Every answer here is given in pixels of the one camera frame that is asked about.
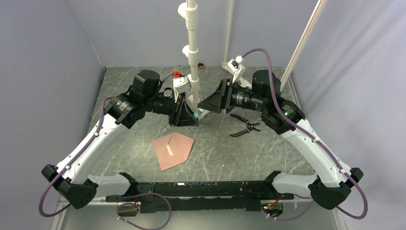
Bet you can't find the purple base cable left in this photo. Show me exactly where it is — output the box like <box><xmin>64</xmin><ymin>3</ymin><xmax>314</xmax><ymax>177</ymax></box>
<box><xmin>116</xmin><ymin>192</ymin><xmax>173</xmax><ymax>230</ymax></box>

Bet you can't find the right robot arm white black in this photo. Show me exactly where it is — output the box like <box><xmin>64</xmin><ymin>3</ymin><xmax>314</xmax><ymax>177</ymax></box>
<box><xmin>198</xmin><ymin>69</ymin><xmax>363</xmax><ymax>210</ymax></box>

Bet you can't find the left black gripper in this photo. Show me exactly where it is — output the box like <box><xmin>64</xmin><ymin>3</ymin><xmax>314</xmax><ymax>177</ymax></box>
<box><xmin>144</xmin><ymin>90</ymin><xmax>199</xmax><ymax>127</ymax></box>

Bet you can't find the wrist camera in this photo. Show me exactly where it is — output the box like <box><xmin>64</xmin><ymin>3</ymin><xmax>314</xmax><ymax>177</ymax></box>
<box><xmin>172</xmin><ymin>71</ymin><xmax>192</xmax><ymax>96</ymax></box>
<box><xmin>227</xmin><ymin>55</ymin><xmax>245</xmax><ymax>83</ymax></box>

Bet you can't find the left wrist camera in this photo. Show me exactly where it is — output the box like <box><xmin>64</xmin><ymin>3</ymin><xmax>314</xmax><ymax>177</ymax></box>
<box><xmin>172</xmin><ymin>71</ymin><xmax>192</xmax><ymax>96</ymax></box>

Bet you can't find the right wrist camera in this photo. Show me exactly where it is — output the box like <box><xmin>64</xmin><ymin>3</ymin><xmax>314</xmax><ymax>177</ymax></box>
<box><xmin>227</xmin><ymin>55</ymin><xmax>245</xmax><ymax>83</ymax></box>

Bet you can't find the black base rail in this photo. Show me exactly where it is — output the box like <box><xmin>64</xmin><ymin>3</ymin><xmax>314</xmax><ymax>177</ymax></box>
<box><xmin>105</xmin><ymin>181</ymin><xmax>293</xmax><ymax>214</ymax></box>

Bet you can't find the green glue stick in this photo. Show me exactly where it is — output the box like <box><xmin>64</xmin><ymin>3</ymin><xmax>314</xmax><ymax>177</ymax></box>
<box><xmin>193</xmin><ymin>109</ymin><xmax>204</xmax><ymax>120</ymax></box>

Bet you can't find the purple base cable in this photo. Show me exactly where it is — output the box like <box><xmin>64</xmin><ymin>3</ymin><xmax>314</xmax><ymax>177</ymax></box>
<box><xmin>116</xmin><ymin>192</ymin><xmax>173</xmax><ymax>230</ymax></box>
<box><xmin>260</xmin><ymin>196</ymin><xmax>315</xmax><ymax>222</ymax></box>

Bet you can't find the white PVC pipe frame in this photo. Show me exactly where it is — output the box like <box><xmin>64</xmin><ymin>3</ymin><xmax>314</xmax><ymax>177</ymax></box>
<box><xmin>178</xmin><ymin>0</ymin><xmax>327</xmax><ymax>118</ymax></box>

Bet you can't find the cream paper letter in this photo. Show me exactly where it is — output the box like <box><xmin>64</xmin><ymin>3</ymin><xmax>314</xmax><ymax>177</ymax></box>
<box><xmin>166</xmin><ymin>144</ymin><xmax>174</xmax><ymax>156</ymax></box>

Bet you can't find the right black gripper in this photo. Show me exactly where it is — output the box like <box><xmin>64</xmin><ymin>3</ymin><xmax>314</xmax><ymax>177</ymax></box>
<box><xmin>198</xmin><ymin>78</ymin><xmax>267</xmax><ymax>114</ymax></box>

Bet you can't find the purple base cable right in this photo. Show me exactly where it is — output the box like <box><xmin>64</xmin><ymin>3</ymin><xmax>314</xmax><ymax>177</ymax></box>
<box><xmin>260</xmin><ymin>196</ymin><xmax>315</xmax><ymax>222</ymax></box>

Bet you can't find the pink brown envelope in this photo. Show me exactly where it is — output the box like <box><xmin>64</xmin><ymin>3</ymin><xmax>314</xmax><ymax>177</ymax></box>
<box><xmin>152</xmin><ymin>133</ymin><xmax>194</xmax><ymax>171</ymax></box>

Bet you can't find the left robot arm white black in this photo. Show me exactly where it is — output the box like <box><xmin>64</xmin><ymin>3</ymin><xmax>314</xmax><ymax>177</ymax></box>
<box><xmin>42</xmin><ymin>69</ymin><xmax>198</xmax><ymax>209</ymax></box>

